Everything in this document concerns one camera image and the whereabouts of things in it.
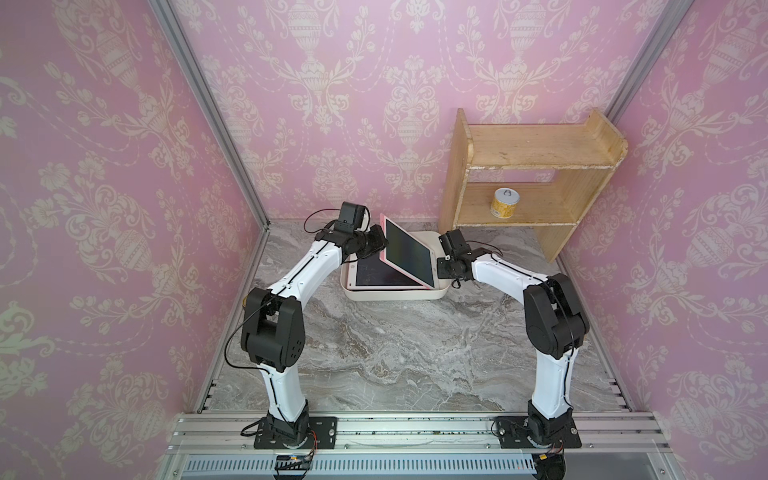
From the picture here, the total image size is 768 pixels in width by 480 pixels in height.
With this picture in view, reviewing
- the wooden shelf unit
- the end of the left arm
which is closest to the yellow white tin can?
the wooden shelf unit

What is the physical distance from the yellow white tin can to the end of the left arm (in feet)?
1.26

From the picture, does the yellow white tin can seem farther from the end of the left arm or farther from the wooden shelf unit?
the end of the left arm

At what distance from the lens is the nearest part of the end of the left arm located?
0.67 meters

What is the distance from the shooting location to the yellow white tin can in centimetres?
92
